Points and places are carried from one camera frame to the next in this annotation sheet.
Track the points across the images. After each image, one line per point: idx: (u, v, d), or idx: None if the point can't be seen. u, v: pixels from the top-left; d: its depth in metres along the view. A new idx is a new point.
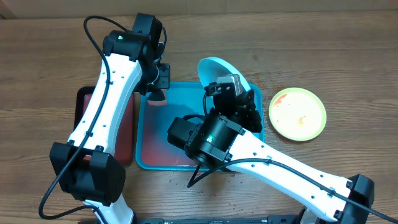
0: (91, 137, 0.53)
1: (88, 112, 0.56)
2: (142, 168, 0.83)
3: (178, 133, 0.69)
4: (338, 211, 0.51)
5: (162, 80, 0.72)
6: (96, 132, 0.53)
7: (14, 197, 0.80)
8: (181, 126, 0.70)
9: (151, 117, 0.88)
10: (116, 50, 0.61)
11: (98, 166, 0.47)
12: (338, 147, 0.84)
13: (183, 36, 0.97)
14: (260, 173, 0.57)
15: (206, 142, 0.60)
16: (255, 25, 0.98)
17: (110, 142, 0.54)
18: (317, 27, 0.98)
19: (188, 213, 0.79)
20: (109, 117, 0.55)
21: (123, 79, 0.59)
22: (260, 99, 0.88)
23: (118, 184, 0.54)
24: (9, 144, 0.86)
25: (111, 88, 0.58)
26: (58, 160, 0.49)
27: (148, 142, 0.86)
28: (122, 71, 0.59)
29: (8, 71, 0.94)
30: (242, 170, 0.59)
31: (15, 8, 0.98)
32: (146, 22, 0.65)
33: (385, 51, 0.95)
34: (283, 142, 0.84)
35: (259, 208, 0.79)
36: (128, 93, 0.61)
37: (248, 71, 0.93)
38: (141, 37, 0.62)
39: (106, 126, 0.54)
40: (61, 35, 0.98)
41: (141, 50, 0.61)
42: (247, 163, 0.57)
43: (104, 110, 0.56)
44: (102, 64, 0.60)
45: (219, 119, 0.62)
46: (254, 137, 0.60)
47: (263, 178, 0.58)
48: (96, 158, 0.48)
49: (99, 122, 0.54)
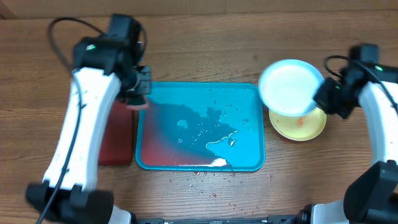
0: (69, 173, 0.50)
1: (61, 143, 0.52)
2: (142, 167, 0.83)
3: (362, 51, 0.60)
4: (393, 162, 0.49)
5: (144, 84, 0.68)
6: (73, 165, 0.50)
7: (14, 197, 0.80)
8: (370, 53, 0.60)
9: (152, 116, 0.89)
10: (88, 61, 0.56)
11: (79, 206, 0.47)
12: (338, 147, 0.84)
13: (183, 35, 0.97)
14: (380, 104, 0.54)
15: (374, 68, 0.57)
16: (256, 25, 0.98)
17: (91, 173, 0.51)
18: (317, 27, 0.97)
19: (188, 213, 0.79)
20: (85, 147, 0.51)
21: (97, 99, 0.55)
22: (259, 99, 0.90)
23: (106, 209, 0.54)
24: (9, 145, 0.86)
25: (84, 111, 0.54)
26: (35, 201, 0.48)
27: (149, 142, 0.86)
28: (96, 89, 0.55)
29: (8, 71, 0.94)
30: (367, 95, 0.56)
31: (14, 8, 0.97)
32: (122, 25, 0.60)
33: (385, 51, 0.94)
34: (283, 142, 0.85)
35: (259, 208, 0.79)
36: (105, 112, 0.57)
37: (247, 71, 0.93)
38: (117, 43, 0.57)
39: (83, 158, 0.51)
40: (61, 35, 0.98)
41: (117, 58, 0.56)
42: (381, 93, 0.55)
43: (79, 137, 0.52)
44: (73, 85, 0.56)
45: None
46: None
47: (371, 112, 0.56)
48: (74, 196, 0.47)
49: (76, 155, 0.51)
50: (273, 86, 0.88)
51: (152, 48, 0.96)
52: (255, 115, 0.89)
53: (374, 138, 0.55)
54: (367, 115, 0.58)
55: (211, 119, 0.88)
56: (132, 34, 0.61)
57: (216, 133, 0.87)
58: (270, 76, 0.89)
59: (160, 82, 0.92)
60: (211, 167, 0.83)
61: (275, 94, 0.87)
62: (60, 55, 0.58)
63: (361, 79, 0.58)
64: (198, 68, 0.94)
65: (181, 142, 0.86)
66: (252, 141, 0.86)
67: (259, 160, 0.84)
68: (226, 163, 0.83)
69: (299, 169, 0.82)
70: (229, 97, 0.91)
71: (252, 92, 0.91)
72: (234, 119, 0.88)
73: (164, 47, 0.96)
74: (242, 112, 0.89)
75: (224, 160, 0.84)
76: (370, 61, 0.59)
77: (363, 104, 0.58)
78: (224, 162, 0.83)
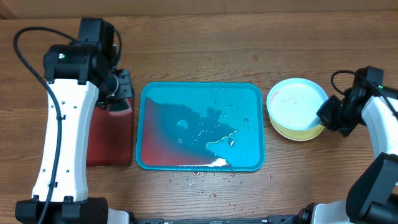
0: (57, 187, 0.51)
1: (46, 158, 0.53)
2: (142, 167, 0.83)
3: (367, 72, 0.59)
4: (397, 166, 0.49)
5: (124, 88, 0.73)
6: (60, 179, 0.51)
7: (13, 198, 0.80)
8: (375, 74, 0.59)
9: (152, 117, 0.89)
10: (60, 71, 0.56)
11: (73, 218, 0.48)
12: (338, 147, 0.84)
13: (183, 36, 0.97)
14: (381, 112, 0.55)
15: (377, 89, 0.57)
16: (256, 25, 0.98)
17: (79, 184, 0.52)
18: (317, 27, 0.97)
19: (188, 213, 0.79)
20: (70, 158, 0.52)
21: (76, 109, 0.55)
22: (260, 99, 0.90)
23: (101, 216, 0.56)
24: (9, 145, 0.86)
25: (64, 123, 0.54)
26: (27, 218, 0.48)
27: (149, 142, 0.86)
28: (74, 100, 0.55)
29: (8, 71, 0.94)
30: (370, 106, 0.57)
31: (14, 8, 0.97)
32: (94, 32, 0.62)
33: (385, 51, 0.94)
34: (283, 142, 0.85)
35: (259, 208, 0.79)
36: (87, 120, 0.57)
37: (248, 71, 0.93)
38: (87, 50, 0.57)
39: (69, 170, 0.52)
40: (61, 35, 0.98)
41: (89, 63, 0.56)
42: (385, 106, 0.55)
43: (63, 149, 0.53)
44: (49, 98, 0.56)
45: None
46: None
47: (374, 121, 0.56)
48: (66, 210, 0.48)
49: (61, 168, 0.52)
50: (285, 99, 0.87)
51: (152, 48, 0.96)
52: (255, 115, 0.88)
53: (377, 148, 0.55)
54: (368, 124, 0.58)
55: (211, 118, 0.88)
56: (103, 38, 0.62)
57: (216, 133, 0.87)
58: (285, 88, 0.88)
59: (160, 81, 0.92)
60: (211, 167, 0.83)
61: (283, 106, 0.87)
62: (30, 67, 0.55)
63: (362, 98, 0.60)
64: (198, 68, 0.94)
65: (181, 142, 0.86)
66: (252, 141, 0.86)
67: (259, 160, 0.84)
68: (226, 163, 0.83)
69: (299, 169, 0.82)
70: (229, 97, 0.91)
71: (252, 92, 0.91)
72: (234, 119, 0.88)
73: (164, 47, 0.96)
74: (242, 112, 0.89)
75: (224, 160, 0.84)
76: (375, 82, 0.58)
77: (366, 113, 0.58)
78: (224, 162, 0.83)
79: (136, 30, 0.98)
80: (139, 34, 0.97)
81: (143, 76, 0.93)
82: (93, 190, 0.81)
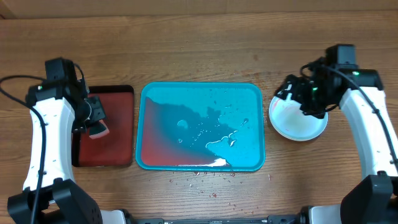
0: (46, 175, 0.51)
1: (33, 156, 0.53)
2: (142, 167, 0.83)
3: (339, 53, 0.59)
4: (384, 172, 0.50)
5: (97, 111, 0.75)
6: (48, 168, 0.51)
7: None
8: (345, 53, 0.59)
9: (151, 117, 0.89)
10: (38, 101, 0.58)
11: (65, 196, 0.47)
12: (338, 147, 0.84)
13: (183, 36, 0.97)
14: (360, 112, 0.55)
15: (352, 74, 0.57)
16: (255, 25, 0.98)
17: (68, 173, 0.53)
18: (317, 27, 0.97)
19: (188, 213, 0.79)
20: (56, 149, 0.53)
21: (56, 117, 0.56)
22: (260, 99, 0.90)
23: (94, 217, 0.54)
24: (9, 145, 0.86)
25: (47, 129, 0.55)
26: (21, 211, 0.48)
27: (148, 142, 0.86)
28: (55, 109, 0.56)
29: (8, 71, 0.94)
30: (348, 102, 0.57)
31: (14, 9, 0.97)
32: (56, 68, 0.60)
33: (385, 51, 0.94)
34: (283, 142, 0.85)
35: (259, 208, 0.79)
36: (69, 124, 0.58)
37: (248, 71, 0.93)
38: (60, 81, 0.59)
39: (55, 160, 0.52)
40: (61, 35, 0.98)
41: (64, 93, 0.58)
42: (362, 99, 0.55)
43: (48, 147, 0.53)
44: (32, 114, 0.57)
45: (375, 74, 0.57)
46: (379, 98, 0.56)
47: (355, 121, 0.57)
48: (56, 193, 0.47)
49: (49, 159, 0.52)
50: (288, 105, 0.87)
51: (152, 48, 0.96)
52: (255, 115, 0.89)
53: (361, 148, 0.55)
54: (350, 122, 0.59)
55: (211, 119, 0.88)
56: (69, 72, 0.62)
57: (216, 133, 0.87)
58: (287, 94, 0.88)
59: (161, 81, 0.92)
60: (211, 167, 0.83)
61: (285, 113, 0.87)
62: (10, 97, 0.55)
63: (339, 85, 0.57)
64: (198, 68, 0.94)
65: (181, 142, 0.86)
66: (252, 141, 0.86)
67: (259, 160, 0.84)
68: (226, 163, 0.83)
69: (299, 169, 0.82)
70: (229, 97, 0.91)
71: (252, 92, 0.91)
72: (234, 119, 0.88)
73: (164, 47, 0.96)
74: (241, 112, 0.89)
75: (224, 160, 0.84)
76: (348, 63, 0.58)
77: (346, 112, 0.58)
78: (224, 162, 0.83)
79: (136, 30, 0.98)
80: (138, 34, 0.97)
81: (143, 76, 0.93)
82: (93, 190, 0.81)
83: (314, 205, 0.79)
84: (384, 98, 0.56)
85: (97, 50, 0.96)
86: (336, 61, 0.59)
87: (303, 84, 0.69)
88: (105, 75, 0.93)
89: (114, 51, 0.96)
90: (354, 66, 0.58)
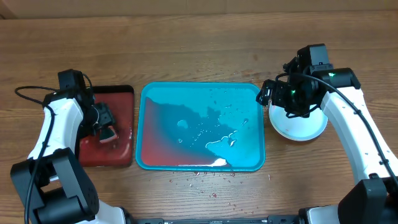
0: (49, 147, 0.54)
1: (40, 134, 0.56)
2: (142, 167, 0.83)
3: (311, 55, 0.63)
4: (376, 175, 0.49)
5: (104, 116, 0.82)
6: (51, 142, 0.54)
7: (13, 197, 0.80)
8: (318, 55, 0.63)
9: (151, 117, 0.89)
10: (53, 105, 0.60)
11: (62, 162, 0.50)
12: (338, 147, 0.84)
13: (183, 36, 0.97)
14: (343, 115, 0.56)
15: (328, 76, 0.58)
16: (255, 25, 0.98)
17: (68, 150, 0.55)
18: (317, 27, 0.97)
19: (188, 213, 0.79)
20: (60, 129, 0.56)
21: (66, 109, 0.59)
22: None
23: (92, 196, 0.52)
24: (9, 144, 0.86)
25: (56, 116, 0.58)
26: (22, 177, 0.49)
27: (148, 143, 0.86)
28: (64, 102, 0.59)
29: (8, 71, 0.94)
30: (330, 106, 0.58)
31: (14, 8, 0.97)
32: (67, 78, 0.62)
33: (385, 51, 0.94)
34: (282, 142, 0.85)
35: (259, 208, 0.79)
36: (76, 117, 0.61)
37: (248, 71, 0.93)
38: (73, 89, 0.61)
39: (58, 137, 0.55)
40: (61, 35, 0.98)
41: (75, 98, 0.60)
42: (341, 101, 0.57)
43: (53, 128, 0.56)
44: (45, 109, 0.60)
45: (350, 73, 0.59)
46: (359, 97, 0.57)
47: (339, 124, 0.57)
48: (57, 162, 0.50)
49: (54, 135, 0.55)
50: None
51: (152, 48, 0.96)
52: (255, 115, 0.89)
53: (349, 151, 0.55)
54: (336, 127, 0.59)
55: (211, 118, 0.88)
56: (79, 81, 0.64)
57: (216, 133, 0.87)
58: None
59: (161, 81, 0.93)
60: (211, 167, 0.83)
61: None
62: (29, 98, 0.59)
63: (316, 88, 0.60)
64: (198, 69, 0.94)
65: (181, 142, 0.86)
66: (252, 142, 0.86)
67: (259, 160, 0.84)
68: (226, 163, 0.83)
69: (299, 169, 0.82)
70: (229, 97, 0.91)
71: (252, 92, 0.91)
72: (234, 119, 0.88)
73: (163, 47, 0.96)
74: (242, 112, 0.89)
75: (224, 160, 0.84)
76: (321, 63, 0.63)
77: (331, 116, 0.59)
78: (224, 162, 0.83)
79: (136, 30, 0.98)
80: (138, 34, 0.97)
81: (143, 76, 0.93)
82: None
83: (314, 205, 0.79)
84: (362, 97, 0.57)
85: (97, 50, 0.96)
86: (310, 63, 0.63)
87: (282, 88, 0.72)
88: (105, 75, 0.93)
89: (114, 51, 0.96)
90: (328, 66, 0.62)
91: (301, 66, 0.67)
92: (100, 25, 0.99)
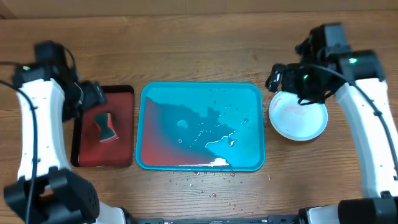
0: (40, 162, 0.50)
1: (25, 144, 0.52)
2: (142, 167, 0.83)
3: (327, 35, 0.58)
4: (388, 193, 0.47)
5: (91, 96, 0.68)
6: (42, 155, 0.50)
7: None
8: (333, 33, 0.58)
9: (151, 117, 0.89)
10: (27, 81, 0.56)
11: (61, 184, 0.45)
12: (338, 147, 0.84)
13: (183, 36, 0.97)
14: (361, 114, 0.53)
15: (349, 61, 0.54)
16: (255, 25, 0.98)
17: (61, 157, 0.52)
18: (317, 27, 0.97)
19: (188, 213, 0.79)
20: (48, 135, 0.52)
21: (46, 99, 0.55)
22: (260, 99, 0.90)
23: (92, 200, 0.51)
24: (9, 144, 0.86)
25: (37, 111, 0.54)
26: (16, 200, 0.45)
27: (148, 143, 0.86)
28: (45, 91, 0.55)
29: (8, 71, 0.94)
30: (347, 101, 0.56)
31: (14, 8, 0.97)
32: (44, 50, 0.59)
33: (385, 51, 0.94)
34: (282, 142, 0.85)
35: (259, 208, 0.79)
36: (58, 107, 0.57)
37: (248, 71, 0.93)
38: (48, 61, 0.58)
39: (48, 146, 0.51)
40: (61, 35, 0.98)
41: (51, 71, 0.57)
42: (362, 99, 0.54)
43: (40, 133, 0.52)
44: (20, 96, 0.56)
45: (374, 56, 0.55)
46: (380, 98, 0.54)
47: (355, 123, 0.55)
48: (53, 181, 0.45)
49: (42, 145, 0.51)
50: (287, 106, 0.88)
51: (152, 48, 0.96)
52: (255, 116, 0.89)
53: (362, 155, 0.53)
54: (349, 123, 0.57)
55: (211, 118, 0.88)
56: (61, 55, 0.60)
57: (216, 133, 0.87)
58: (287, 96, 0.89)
59: (161, 81, 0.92)
60: (211, 167, 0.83)
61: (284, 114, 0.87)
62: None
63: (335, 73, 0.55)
64: (198, 68, 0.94)
65: (181, 142, 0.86)
66: (252, 142, 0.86)
67: (259, 160, 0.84)
68: (226, 163, 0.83)
69: (299, 169, 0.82)
70: (229, 97, 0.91)
71: (252, 92, 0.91)
72: (234, 119, 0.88)
73: (163, 47, 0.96)
74: (241, 112, 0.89)
75: (224, 160, 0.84)
76: (338, 44, 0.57)
77: (346, 112, 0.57)
78: (224, 162, 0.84)
79: (136, 30, 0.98)
80: (138, 34, 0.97)
81: (143, 76, 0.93)
82: None
83: (314, 205, 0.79)
84: (385, 98, 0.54)
85: (97, 50, 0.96)
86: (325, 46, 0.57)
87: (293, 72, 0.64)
88: (105, 75, 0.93)
89: (114, 51, 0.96)
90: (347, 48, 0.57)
91: (315, 46, 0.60)
92: (101, 25, 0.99)
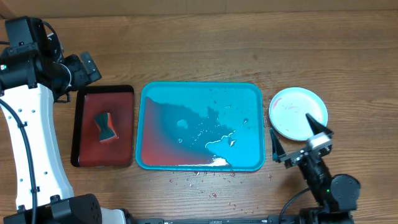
0: (40, 191, 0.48)
1: (18, 168, 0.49)
2: (142, 167, 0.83)
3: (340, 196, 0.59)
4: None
5: (79, 74, 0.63)
6: (41, 182, 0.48)
7: (13, 198, 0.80)
8: (346, 191, 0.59)
9: (152, 117, 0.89)
10: (9, 85, 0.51)
11: (64, 214, 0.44)
12: (338, 147, 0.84)
13: (183, 36, 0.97)
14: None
15: None
16: (255, 25, 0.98)
17: (61, 180, 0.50)
18: (317, 27, 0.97)
19: (188, 213, 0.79)
20: (43, 157, 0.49)
21: (35, 113, 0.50)
22: (260, 99, 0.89)
23: (95, 213, 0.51)
24: (9, 144, 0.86)
25: (27, 130, 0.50)
26: None
27: (149, 144, 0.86)
28: (31, 103, 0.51)
29: None
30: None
31: (13, 7, 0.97)
32: (23, 33, 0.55)
33: (385, 51, 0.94)
34: (283, 142, 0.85)
35: (259, 208, 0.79)
36: (51, 121, 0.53)
37: (248, 71, 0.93)
38: (27, 53, 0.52)
39: (47, 172, 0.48)
40: (61, 35, 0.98)
41: (34, 68, 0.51)
42: None
43: (34, 152, 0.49)
44: (3, 108, 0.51)
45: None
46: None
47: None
48: (56, 210, 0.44)
49: (39, 170, 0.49)
50: (286, 106, 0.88)
51: (152, 48, 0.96)
52: (255, 115, 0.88)
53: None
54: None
55: (211, 118, 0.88)
56: (37, 33, 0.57)
57: (216, 133, 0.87)
58: (286, 96, 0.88)
59: (161, 81, 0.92)
60: (211, 167, 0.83)
61: (284, 114, 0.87)
62: None
63: None
64: (198, 68, 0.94)
65: (181, 142, 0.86)
66: (252, 142, 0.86)
67: (258, 161, 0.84)
68: (226, 163, 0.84)
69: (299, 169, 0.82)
70: (229, 97, 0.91)
71: (252, 92, 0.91)
72: (234, 119, 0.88)
73: (163, 47, 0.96)
74: (241, 112, 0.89)
75: (224, 160, 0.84)
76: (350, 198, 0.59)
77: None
78: (224, 162, 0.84)
79: (136, 29, 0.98)
80: (138, 34, 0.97)
81: (143, 76, 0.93)
82: (94, 190, 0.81)
83: (313, 205, 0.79)
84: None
85: (97, 51, 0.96)
86: (320, 147, 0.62)
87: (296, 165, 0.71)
88: (105, 75, 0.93)
89: (114, 51, 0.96)
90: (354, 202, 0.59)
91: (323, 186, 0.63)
92: (101, 25, 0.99)
